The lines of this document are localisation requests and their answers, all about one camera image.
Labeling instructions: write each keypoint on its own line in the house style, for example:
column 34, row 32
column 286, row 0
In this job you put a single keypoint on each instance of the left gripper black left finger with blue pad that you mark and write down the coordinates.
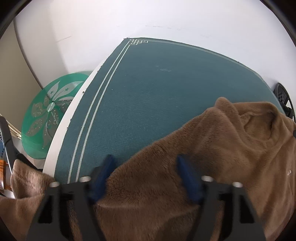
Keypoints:
column 52, row 219

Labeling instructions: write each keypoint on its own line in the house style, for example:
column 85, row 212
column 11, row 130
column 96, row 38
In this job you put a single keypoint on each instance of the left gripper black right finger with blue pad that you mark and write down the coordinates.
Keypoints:
column 239, row 221

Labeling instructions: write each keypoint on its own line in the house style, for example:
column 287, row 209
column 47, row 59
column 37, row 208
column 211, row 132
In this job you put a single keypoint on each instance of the brown fleece sweater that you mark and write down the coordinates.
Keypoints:
column 252, row 143

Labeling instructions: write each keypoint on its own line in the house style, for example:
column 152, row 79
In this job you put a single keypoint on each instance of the white round table edge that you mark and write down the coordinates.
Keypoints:
column 56, row 144

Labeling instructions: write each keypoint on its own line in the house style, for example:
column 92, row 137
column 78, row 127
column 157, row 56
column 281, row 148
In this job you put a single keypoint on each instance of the black chair at left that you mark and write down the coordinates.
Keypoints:
column 8, row 156

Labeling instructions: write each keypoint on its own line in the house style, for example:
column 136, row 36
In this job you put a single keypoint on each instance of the green flower pattern disc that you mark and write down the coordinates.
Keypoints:
column 46, row 111

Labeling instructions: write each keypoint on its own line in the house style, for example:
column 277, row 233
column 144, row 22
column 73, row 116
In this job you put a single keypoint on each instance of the teal table mat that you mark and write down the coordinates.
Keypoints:
column 145, row 90

